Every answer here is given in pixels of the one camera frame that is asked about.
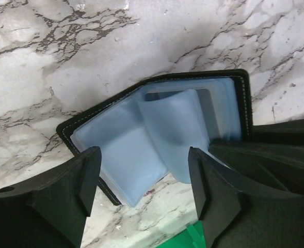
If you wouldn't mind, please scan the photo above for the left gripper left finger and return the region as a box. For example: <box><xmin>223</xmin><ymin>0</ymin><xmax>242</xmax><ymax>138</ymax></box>
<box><xmin>0</xmin><ymin>147</ymin><xmax>102</xmax><ymax>247</ymax></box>

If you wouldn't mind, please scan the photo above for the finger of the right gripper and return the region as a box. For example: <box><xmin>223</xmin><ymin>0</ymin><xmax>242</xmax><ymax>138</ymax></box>
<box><xmin>210</xmin><ymin>119</ymin><xmax>304</xmax><ymax>193</ymax></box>

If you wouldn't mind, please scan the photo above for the black leather card holder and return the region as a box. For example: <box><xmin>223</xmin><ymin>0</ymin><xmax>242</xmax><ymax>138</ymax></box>
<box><xmin>56</xmin><ymin>69</ymin><xmax>252</xmax><ymax>207</ymax></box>

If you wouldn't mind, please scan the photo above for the green plastic bin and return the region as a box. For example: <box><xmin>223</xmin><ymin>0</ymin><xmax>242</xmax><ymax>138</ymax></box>
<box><xmin>176</xmin><ymin>221</ymin><xmax>206</xmax><ymax>248</ymax></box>

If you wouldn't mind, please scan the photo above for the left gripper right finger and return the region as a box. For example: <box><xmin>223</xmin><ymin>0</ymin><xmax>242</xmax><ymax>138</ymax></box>
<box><xmin>188</xmin><ymin>148</ymin><xmax>304</xmax><ymax>247</ymax></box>

